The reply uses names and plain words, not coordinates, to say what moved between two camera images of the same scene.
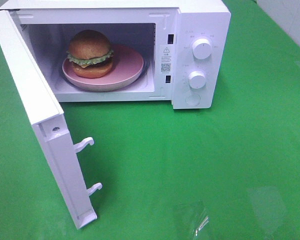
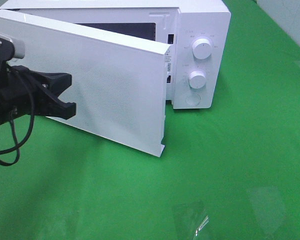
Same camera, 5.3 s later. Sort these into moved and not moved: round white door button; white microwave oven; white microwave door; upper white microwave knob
Moved: white microwave door
Not moved: upper white microwave knob; white microwave oven; round white door button
